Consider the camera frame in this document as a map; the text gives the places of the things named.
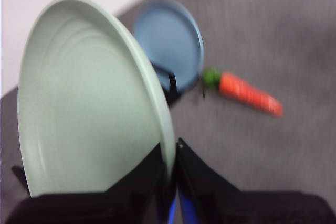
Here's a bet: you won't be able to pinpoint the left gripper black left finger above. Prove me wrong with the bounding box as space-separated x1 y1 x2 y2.
5 142 171 224

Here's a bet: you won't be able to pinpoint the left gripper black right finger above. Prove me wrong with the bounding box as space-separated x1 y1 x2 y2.
175 137 336 224

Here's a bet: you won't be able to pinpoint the green plate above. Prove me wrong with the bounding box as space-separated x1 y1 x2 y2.
17 0 176 198

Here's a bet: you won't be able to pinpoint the orange toy carrot green leaves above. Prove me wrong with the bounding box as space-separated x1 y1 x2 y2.
201 67 284 116

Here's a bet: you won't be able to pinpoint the black plate rack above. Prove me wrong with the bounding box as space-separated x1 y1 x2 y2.
12 65 185 196

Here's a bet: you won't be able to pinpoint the blue plate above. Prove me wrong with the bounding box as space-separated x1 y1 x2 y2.
132 0 205 94

